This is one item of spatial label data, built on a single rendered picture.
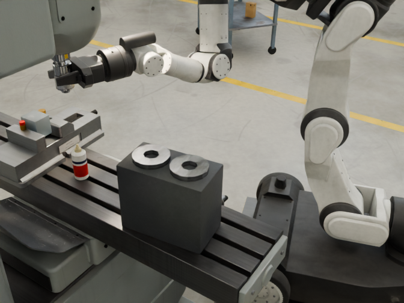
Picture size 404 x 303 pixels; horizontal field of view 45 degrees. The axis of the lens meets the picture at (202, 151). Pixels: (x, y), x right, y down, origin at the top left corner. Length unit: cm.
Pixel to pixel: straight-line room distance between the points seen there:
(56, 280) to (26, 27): 65
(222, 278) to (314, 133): 57
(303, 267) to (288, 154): 168
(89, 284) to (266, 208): 73
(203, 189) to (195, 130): 242
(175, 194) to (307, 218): 87
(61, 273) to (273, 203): 87
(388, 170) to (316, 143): 184
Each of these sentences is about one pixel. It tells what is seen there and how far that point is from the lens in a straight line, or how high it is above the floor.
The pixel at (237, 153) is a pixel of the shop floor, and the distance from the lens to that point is 323.
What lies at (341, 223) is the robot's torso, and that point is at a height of 70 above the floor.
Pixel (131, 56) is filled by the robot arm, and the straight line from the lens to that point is 133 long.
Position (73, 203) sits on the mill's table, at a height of 93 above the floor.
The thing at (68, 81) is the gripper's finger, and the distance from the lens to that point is 128.
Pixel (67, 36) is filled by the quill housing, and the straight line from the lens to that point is 116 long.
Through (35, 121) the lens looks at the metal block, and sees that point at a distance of 145.
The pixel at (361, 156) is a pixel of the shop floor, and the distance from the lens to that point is 338.
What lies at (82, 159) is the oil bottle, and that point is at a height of 100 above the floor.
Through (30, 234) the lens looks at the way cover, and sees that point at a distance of 135.
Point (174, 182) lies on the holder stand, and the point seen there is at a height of 111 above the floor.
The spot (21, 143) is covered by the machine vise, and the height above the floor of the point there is 101.
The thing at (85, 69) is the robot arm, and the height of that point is 126.
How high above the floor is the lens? 175
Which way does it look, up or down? 33 degrees down
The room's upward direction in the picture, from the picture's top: 1 degrees clockwise
